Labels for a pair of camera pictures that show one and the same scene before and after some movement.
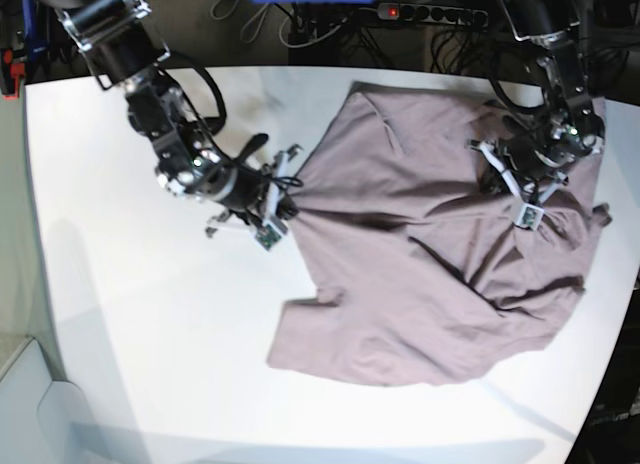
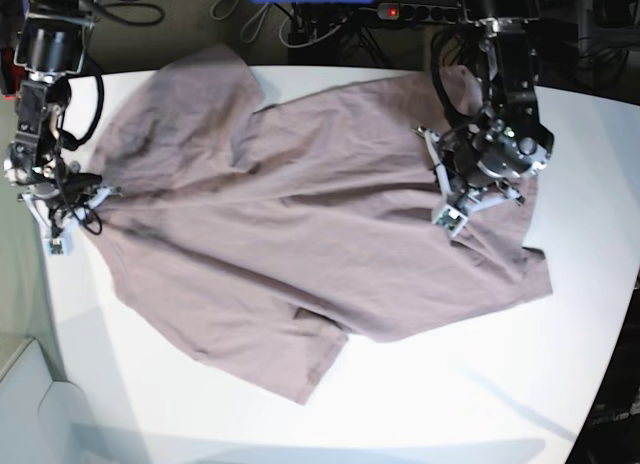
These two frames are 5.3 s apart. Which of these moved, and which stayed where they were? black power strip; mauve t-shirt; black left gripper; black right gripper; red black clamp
Moved: black right gripper; black left gripper; mauve t-shirt
Stayed: red black clamp; black power strip
